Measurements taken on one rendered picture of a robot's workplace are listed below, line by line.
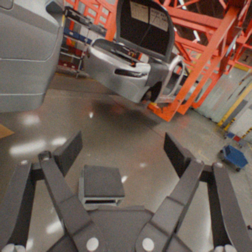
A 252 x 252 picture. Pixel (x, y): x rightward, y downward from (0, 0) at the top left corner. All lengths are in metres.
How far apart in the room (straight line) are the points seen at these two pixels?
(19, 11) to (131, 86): 1.88
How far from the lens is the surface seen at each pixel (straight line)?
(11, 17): 1.12
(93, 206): 1.49
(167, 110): 3.43
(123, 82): 2.55
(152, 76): 2.70
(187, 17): 3.78
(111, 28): 4.71
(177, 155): 0.17
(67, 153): 0.17
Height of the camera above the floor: 1.43
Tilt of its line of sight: 25 degrees down
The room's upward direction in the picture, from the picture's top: 26 degrees clockwise
